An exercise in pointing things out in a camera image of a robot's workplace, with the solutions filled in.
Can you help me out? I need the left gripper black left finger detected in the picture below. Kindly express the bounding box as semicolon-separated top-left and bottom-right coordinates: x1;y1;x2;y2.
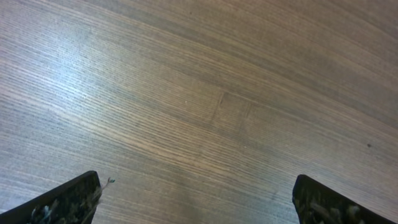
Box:
1;170;102;224

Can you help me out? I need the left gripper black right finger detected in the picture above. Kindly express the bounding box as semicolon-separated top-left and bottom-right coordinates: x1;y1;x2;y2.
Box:
292;174;395;224

